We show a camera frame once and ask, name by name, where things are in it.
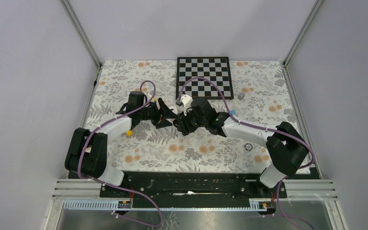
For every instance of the white earbud charging case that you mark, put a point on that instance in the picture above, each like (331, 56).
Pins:
(174, 109)

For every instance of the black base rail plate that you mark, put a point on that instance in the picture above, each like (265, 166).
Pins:
(193, 190)

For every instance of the small grey cube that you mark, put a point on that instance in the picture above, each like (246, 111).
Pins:
(241, 96)

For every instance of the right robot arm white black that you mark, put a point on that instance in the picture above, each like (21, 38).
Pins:
(286, 148)

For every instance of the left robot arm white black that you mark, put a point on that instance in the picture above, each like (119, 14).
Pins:
(87, 154)

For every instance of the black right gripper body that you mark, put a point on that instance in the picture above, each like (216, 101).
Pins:
(190, 122)

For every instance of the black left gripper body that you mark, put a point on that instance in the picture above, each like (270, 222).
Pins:
(157, 115)

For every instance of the black white checkerboard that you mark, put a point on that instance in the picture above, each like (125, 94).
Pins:
(203, 77)

